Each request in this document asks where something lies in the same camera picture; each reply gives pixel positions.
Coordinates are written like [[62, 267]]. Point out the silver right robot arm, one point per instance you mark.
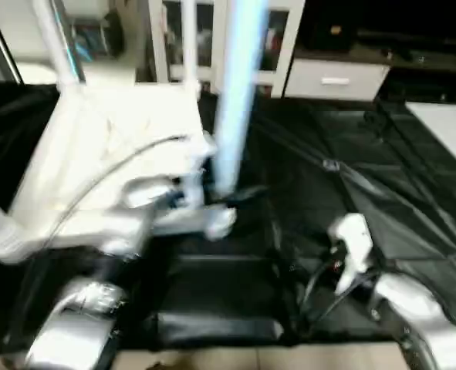
[[420, 308]]

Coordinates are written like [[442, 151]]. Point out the light blue stand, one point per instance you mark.
[[89, 42]]

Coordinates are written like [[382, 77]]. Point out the white plastic table top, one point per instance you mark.
[[112, 131]]

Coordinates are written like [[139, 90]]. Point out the white drawer unit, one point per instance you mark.
[[336, 77]]

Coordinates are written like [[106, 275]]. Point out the white flat board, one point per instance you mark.
[[447, 135]]

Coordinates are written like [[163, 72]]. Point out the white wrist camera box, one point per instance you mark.
[[200, 158], [351, 235]]

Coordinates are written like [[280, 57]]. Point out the black work mat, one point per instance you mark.
[[366, 154]]

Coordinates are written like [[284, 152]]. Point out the white glass door cabinet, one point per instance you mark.
[[214, 38]]

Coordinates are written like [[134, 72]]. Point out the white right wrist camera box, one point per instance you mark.
[[351, 235]]

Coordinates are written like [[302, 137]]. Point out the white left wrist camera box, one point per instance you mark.
[[200, 158]]

